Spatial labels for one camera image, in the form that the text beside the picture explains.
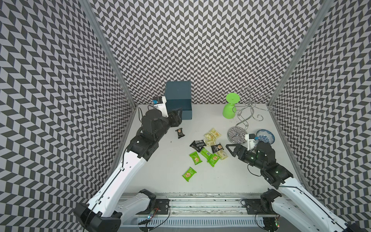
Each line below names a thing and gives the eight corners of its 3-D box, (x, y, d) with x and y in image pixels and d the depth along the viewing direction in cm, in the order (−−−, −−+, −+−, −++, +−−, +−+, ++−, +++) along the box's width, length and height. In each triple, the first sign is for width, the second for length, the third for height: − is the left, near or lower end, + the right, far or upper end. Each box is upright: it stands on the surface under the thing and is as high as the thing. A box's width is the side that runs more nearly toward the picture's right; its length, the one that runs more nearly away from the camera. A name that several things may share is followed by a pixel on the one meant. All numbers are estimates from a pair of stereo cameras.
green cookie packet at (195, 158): (195, 165, 89) (195, 164, 87) (189, 155, 93) (189, 154, 91) (202, 161, 90) (202, 160, 89) (196, 152, 95) (196, 150, 93)
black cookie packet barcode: (190, 146, 97) (190, 143, 94) (198, 139, 101) (198, 135, 97) (197, 153, 94) (198, 150, 90) (206, 145, 98) (206, 142, 94)
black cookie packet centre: (212, 153, 94) (213, 151, 92) (210, 147, 97) (210, 145, 95) (222, 149, 96) (223, 148, 94) (219, 144, 98) (220, 142, 96)
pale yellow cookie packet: (221, 160, 91) (222, 159, 89) (216, 153, 94) (217, 151, 92) (227, 157, 92) (228, 155, 90) (222, 150, 95) (222, 148, 93)
